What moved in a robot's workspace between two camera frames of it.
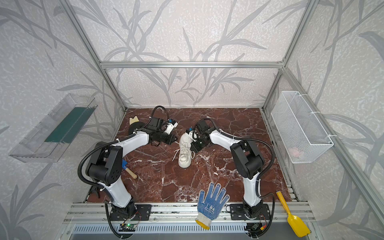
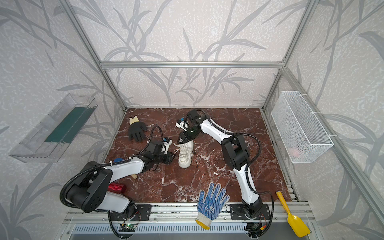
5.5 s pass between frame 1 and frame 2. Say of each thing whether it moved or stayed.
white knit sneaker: stayed
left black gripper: moved
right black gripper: moved
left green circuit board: stayed
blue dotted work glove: stayed
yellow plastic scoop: stayed
